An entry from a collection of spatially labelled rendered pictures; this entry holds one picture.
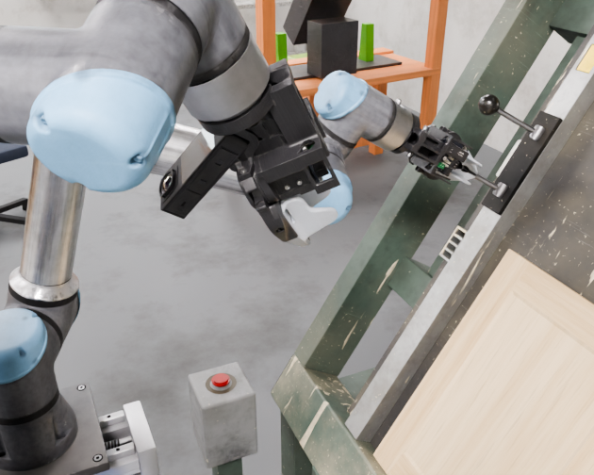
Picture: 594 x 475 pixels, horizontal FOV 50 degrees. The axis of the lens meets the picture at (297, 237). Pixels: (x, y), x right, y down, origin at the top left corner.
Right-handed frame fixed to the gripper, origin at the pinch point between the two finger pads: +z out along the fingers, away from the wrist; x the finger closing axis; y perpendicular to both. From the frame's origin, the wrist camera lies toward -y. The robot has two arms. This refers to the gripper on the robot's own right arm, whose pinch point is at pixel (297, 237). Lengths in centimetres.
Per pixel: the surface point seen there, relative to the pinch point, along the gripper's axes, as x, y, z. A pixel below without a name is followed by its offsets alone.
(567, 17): 65, 55, 41
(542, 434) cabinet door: -8, 18, 56
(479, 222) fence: 31, 23, 51
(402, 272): 39, 5, 70
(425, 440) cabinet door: 0, -1, 67
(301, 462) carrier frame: 16, -35, 98
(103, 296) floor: 166, -155, 181
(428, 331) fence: 18, 7, 61
